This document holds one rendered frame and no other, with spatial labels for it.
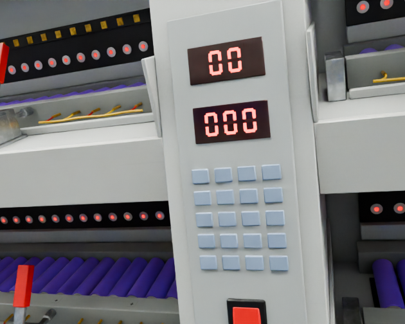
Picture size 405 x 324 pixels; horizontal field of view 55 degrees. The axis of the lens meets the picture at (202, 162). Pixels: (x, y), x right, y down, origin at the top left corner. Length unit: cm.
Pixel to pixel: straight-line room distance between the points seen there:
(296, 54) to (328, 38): 21
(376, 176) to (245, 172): 7
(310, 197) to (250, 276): 6
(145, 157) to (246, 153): 7
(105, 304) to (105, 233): 12
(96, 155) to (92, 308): 17
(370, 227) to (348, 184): 18
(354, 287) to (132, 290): 21
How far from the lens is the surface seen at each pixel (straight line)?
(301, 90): 23
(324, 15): 45
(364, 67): 31
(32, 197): 33
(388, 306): 36
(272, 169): 23
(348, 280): 41
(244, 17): 24
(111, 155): 27
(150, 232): 47
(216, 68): 24
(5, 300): 46
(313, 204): 24
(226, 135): 23
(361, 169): 24
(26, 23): 59
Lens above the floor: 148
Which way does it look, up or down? 3 degrees down
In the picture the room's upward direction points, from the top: 5 degrees counter-clockwise
